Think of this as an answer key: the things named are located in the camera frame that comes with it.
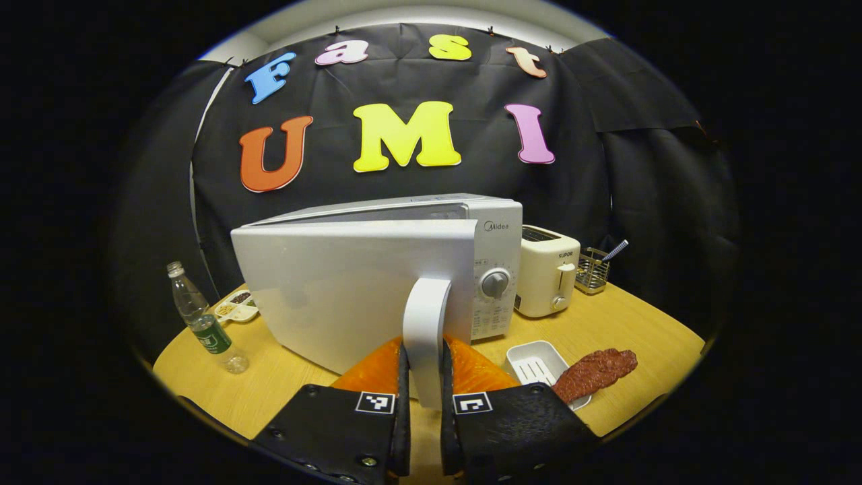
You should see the white microwave oven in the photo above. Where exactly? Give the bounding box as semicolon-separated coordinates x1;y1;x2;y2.
230;194;524;410

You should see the wire mesh utensil holder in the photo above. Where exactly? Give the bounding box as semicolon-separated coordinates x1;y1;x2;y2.
574;247;610;296

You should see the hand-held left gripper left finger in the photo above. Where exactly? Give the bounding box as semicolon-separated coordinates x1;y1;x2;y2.
249;335;413;485

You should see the clear plastic water bottle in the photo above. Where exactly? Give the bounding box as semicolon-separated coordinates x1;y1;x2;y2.
166;261;250;375

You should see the white rectangular tray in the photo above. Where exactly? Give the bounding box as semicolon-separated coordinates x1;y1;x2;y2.
504;340;593;412

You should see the divided snack plate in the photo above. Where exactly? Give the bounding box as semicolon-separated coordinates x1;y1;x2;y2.
212;288;260;325

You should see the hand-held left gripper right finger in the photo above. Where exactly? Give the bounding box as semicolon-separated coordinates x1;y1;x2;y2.
439;335;601;485

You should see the cream toaster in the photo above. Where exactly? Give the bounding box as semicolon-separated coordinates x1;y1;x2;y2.
514;224;581;319

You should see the black backdrop cloth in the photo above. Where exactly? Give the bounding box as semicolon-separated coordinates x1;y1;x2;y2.
111;22;741;364

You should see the red meat slice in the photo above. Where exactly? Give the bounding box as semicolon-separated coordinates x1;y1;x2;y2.
551;348;638;405

